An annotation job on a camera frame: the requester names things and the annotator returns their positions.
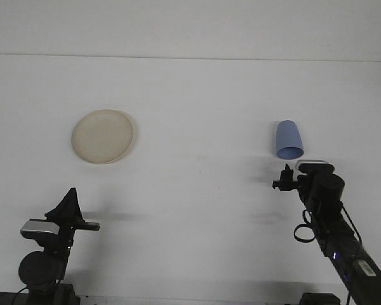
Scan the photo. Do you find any pale blue cup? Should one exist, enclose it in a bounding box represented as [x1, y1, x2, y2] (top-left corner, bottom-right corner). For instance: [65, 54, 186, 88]
[275, 119, 305, 159]

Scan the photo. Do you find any pale round plate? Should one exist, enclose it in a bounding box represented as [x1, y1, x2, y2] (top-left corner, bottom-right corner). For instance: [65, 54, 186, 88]
[71, 109, 135, 165]

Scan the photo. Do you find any dark robot platform edge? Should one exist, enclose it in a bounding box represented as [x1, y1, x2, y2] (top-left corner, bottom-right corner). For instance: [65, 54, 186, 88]
[0, 290, 31, 305]

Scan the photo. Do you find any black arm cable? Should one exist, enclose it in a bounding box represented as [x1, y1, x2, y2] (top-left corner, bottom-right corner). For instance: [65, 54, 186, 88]
[13, 285, 30, 305]
[293, 208, 316, 245]

